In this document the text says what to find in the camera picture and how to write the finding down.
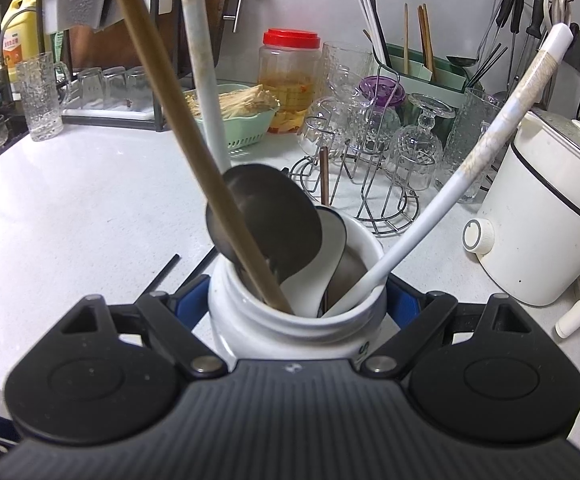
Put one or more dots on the textured glass pitcher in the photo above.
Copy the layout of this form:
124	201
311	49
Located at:
457	120

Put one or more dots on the black dish rack frame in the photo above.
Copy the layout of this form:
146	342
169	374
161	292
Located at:
158	110

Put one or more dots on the green cutlery caddy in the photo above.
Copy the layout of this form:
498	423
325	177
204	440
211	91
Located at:
445	77

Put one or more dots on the brown wooden cutting board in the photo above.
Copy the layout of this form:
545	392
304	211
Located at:
100	47

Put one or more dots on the purple lidded glass jar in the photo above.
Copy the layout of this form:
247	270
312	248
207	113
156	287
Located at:
380	92

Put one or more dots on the pile of pale dried noodles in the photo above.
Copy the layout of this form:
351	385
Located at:
242	102

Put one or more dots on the white ceramic jar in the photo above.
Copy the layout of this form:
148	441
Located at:
225	310

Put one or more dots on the grey-white cutting board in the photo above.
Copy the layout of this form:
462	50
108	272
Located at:
115	17

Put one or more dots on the white electric cooker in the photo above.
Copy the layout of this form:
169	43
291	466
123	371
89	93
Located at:
530	230

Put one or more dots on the embossed steel cutting board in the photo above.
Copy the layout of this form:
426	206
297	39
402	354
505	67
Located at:
87	2

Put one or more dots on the wooden chopstick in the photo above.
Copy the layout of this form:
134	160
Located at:
170	75

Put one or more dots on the clear glass cup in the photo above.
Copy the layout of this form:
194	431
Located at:
317	135

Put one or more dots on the white black-rimmed ceramic spoon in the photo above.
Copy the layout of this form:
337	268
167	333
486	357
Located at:
305	290

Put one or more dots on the black chopstick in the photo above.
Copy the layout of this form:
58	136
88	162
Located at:
167	270
204	265

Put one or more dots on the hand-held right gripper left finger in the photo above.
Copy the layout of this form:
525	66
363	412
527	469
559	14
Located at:
185	310

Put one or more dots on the steel ladle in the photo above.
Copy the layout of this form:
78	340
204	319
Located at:
462	60

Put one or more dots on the tall textured glass tumbler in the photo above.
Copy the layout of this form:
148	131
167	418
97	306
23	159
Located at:
40	100

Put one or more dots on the crystal stemmed goblet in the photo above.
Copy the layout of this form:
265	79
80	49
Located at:
417	155

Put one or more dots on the glass pot lid white knob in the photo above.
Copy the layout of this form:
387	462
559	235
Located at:
565	127

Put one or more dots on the yellow detergent bottle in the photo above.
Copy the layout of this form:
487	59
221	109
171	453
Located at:
20	40

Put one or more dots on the clear jar with red lid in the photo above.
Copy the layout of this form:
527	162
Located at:
290	75

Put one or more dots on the mint green plastic basket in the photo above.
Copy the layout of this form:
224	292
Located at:
250	130

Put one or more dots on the bunch of assorted upright chopsticks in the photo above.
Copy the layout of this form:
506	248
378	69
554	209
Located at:
372	25

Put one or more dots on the white chopstick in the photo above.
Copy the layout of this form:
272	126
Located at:
537	72
204	60

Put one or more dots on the large steel spoon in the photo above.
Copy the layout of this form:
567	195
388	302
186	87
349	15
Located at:
280	220

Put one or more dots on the wide textured glass tumbler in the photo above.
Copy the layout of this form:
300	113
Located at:
342	62

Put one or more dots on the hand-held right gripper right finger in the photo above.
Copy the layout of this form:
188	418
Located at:
402	305

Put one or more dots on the small clear glass tumbler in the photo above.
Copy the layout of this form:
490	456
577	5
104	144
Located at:
90	85
115	85
137	85

